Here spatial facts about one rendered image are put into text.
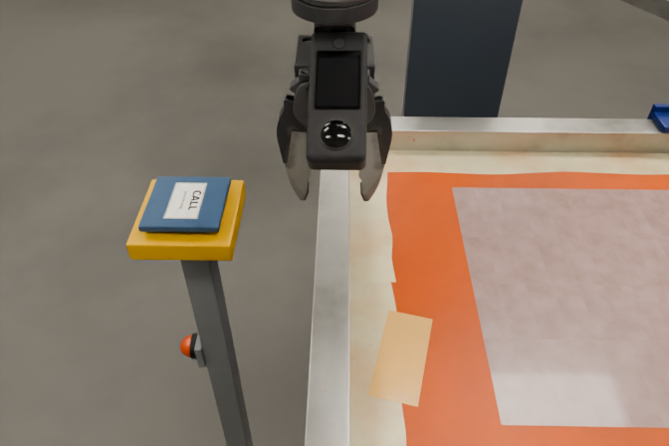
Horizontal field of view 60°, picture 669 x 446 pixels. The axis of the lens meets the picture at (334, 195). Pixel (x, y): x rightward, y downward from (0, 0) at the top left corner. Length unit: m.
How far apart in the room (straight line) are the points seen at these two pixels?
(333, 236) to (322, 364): 0.17
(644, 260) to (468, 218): 0.21
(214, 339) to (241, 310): 0.93
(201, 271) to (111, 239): 1.39
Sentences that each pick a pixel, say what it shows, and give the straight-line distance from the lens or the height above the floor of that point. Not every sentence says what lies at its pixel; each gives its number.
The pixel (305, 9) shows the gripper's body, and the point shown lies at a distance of 0.47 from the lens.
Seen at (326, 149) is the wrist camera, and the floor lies 1.20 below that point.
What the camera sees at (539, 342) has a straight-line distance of 0.66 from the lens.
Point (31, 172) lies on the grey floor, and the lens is 2.65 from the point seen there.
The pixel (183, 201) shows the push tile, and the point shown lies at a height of 0.97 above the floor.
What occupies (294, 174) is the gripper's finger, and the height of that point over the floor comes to 1.11.
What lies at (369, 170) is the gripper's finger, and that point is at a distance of 0.56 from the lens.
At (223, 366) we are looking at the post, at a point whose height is 0.62.
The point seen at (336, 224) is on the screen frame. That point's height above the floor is 0.99.
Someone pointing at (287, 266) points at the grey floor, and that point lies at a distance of 1.99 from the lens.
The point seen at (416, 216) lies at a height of 0.95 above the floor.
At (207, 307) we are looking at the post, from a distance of 0.90.
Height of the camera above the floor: 1.47
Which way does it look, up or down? 41 degrees down
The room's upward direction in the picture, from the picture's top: straight up
